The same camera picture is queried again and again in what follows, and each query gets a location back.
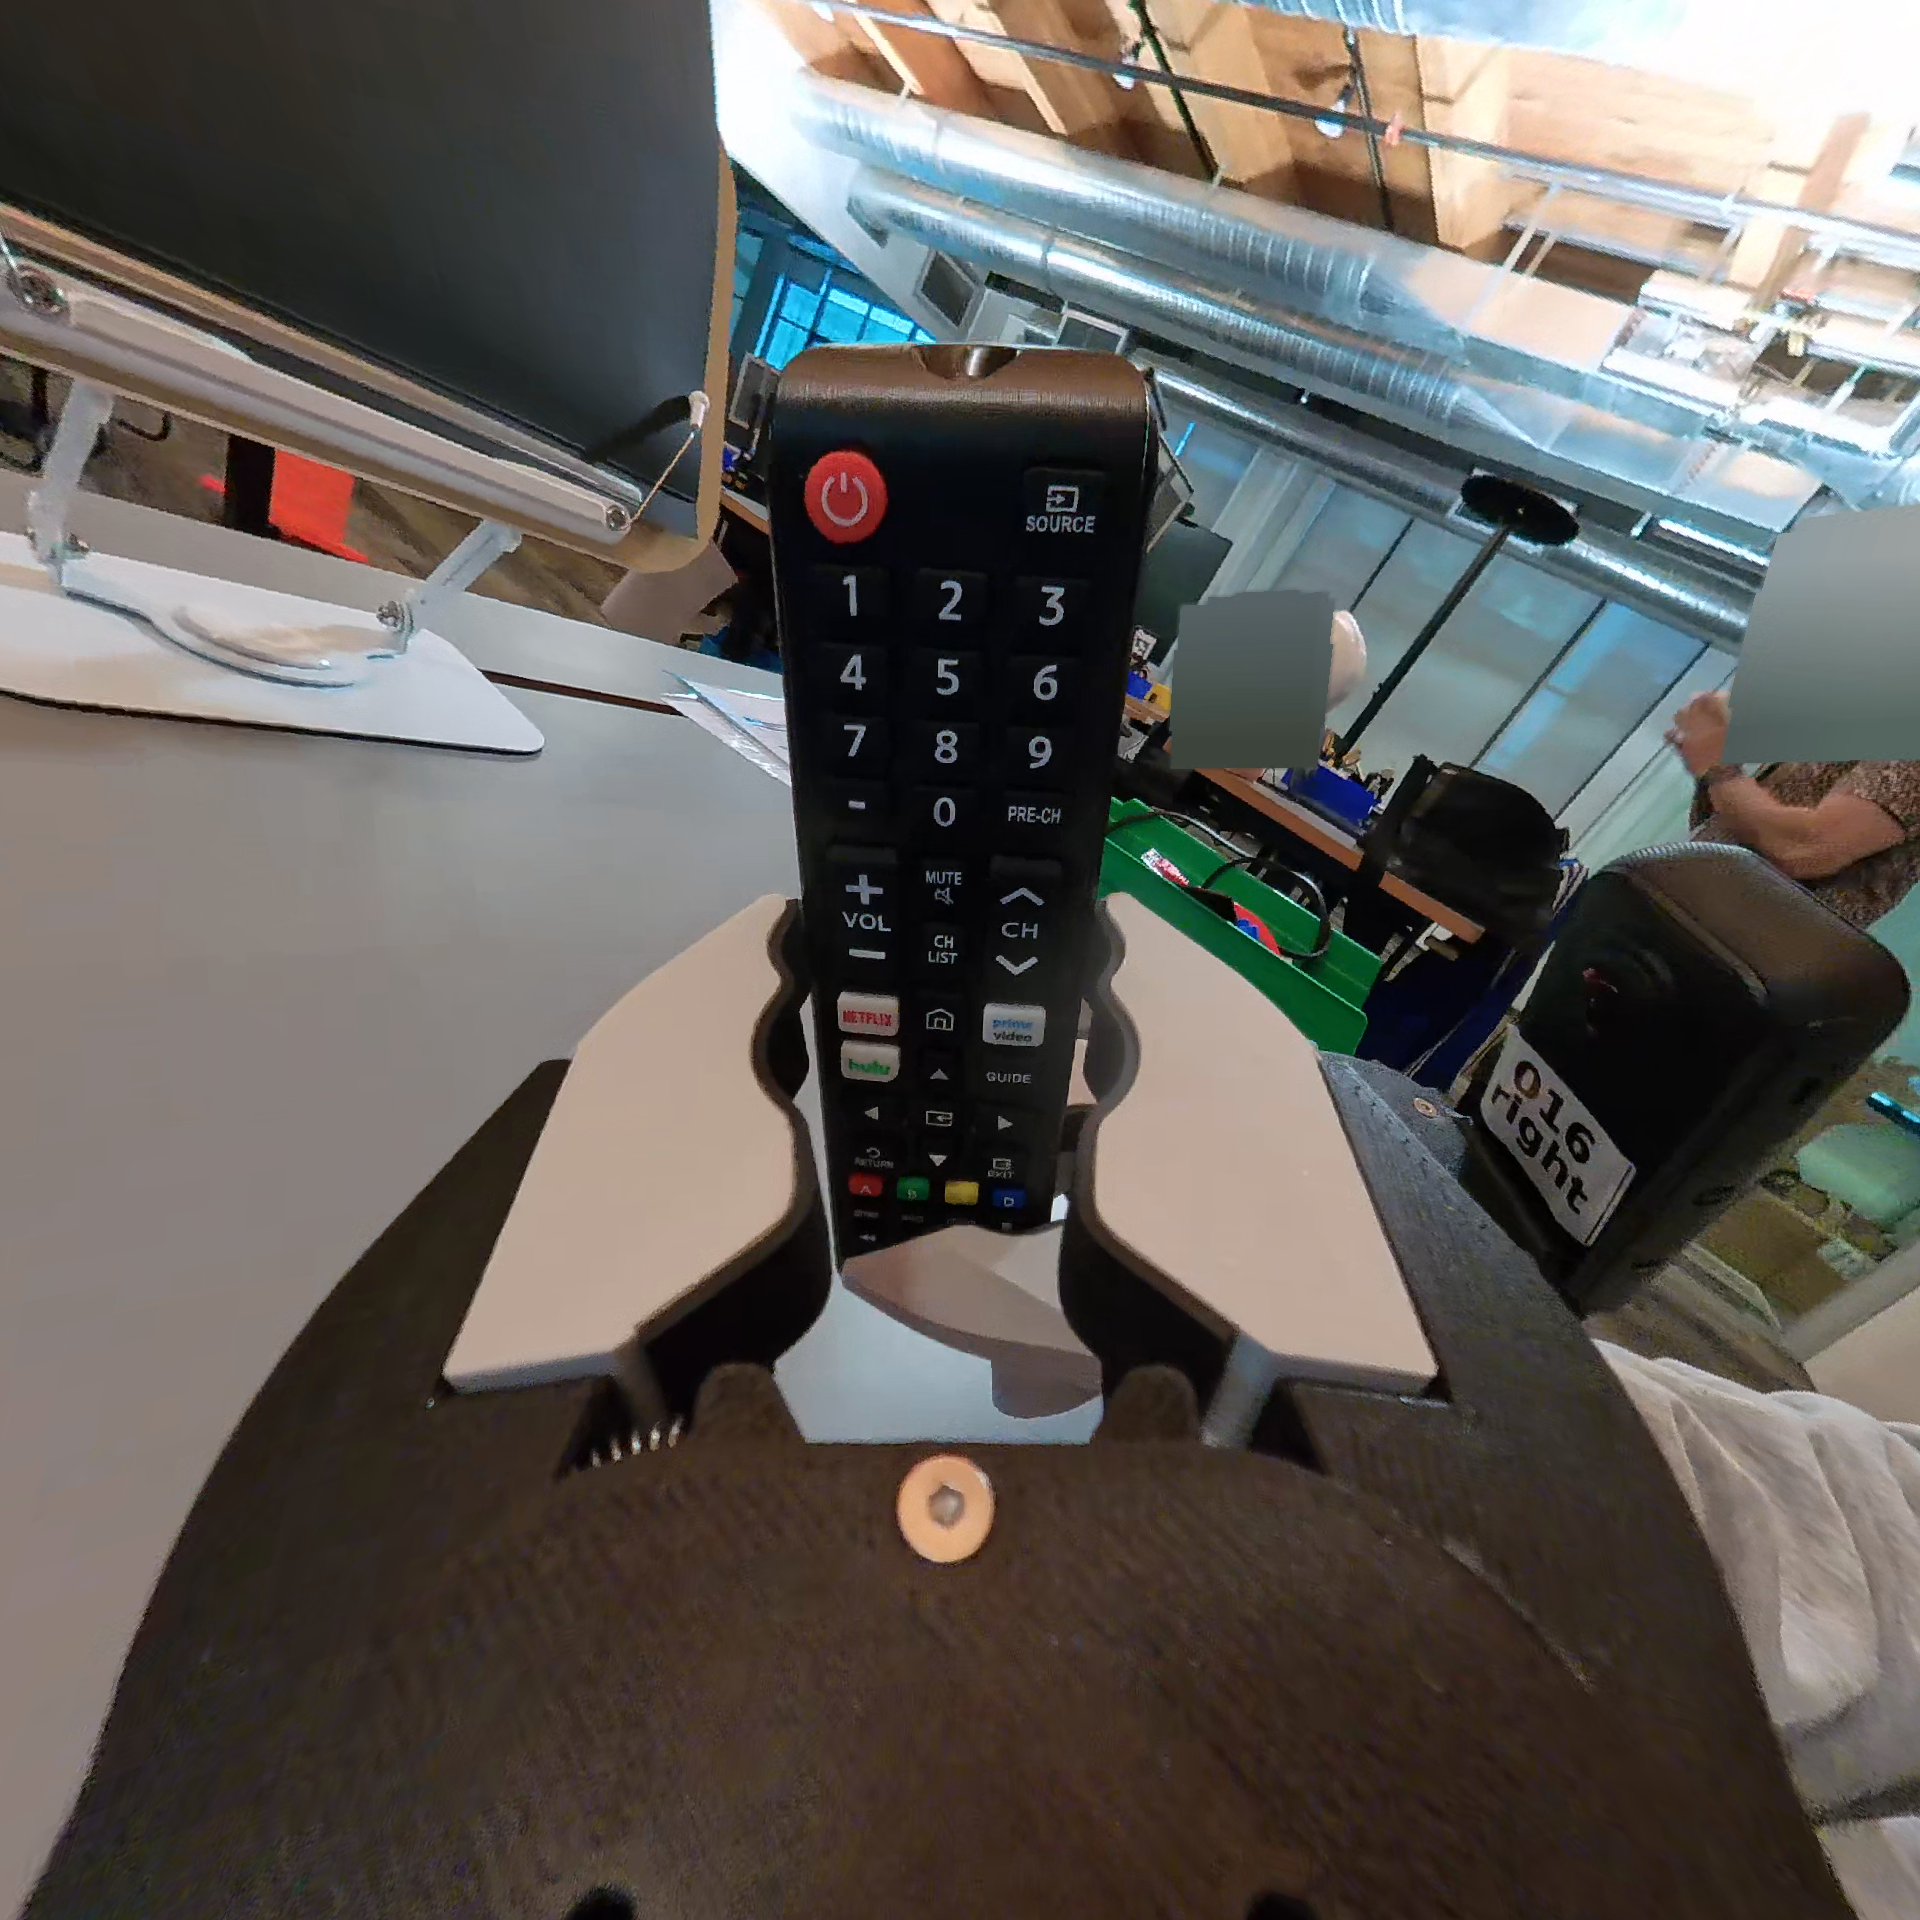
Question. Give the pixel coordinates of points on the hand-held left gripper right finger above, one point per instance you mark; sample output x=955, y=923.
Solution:
x=1260, y=1201

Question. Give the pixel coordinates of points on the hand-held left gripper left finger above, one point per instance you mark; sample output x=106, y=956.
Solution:
x=630, y=1184

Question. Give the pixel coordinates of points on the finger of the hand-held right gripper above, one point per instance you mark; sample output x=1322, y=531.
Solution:
x=974, y=1299

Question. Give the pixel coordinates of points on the black remote control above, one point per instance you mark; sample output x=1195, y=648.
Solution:
x=945, y=674

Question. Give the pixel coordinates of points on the person's right forearm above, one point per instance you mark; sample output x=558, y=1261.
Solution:
x=1771, y=1499

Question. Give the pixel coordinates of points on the green plastic bin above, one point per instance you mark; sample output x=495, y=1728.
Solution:
x=1306, y=992

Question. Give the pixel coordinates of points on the black office chair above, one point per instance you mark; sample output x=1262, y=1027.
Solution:
x=1478, y=848

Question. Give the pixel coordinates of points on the red and white packet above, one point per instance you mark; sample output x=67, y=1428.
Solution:
x=1172, y=866

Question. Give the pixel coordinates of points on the wooden background desk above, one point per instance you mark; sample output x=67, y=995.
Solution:
x=1321, y=819

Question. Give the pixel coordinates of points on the small blue bin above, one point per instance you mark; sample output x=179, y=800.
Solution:
x=1347, y=797

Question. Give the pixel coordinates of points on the black pole with round disc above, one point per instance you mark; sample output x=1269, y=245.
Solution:
x=1442, y=629

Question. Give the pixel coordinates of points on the white hard hat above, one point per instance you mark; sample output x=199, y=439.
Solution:
x=1350, y=661

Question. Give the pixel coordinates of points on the printed paper sheet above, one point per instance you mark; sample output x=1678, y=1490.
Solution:
x=745, y=723

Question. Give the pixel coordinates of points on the white monitor stand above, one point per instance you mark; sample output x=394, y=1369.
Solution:
x=377, y=708

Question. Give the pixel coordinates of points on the orange storage crate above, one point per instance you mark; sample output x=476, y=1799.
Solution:
x=323, y=504

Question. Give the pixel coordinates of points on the large black monitor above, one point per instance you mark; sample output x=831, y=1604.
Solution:
x=377, y=194

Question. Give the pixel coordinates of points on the silver ventilation duct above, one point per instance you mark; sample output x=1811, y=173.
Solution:
x=1201, y=283

